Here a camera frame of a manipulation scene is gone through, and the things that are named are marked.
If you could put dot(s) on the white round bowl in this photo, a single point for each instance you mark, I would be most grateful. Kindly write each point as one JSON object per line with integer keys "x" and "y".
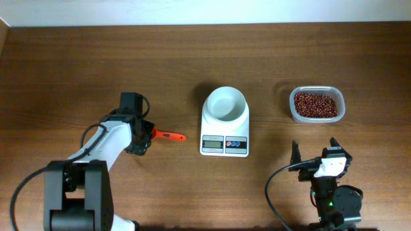
{"x": 226, "y": 105}

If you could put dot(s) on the clear plastic container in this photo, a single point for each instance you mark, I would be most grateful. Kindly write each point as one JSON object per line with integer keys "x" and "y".
{"x": 333, "y": 92}

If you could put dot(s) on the orange plastic measuring scoop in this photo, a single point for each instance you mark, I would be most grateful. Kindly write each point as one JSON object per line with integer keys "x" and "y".
{"x": 167, "y": 135}

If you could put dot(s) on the red beans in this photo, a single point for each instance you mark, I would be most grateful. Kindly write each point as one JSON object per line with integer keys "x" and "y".
{"x": 315, "y": 105}

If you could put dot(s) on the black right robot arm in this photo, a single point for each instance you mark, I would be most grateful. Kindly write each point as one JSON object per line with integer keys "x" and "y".
{"x": 338, "y": 206}

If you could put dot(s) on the white digital kitchen scale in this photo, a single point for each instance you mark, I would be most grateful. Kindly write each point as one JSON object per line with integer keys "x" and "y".
{"x": 224, "y": 140}

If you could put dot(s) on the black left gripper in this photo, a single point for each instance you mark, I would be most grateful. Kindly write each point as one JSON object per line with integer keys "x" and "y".
{"x": 142, "y": 147}

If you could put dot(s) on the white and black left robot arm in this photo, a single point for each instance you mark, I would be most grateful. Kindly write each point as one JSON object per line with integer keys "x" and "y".
{"x": 78, "y": 194}

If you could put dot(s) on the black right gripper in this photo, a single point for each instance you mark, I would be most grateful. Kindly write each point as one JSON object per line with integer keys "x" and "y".
{"x": 307, "y": 172}

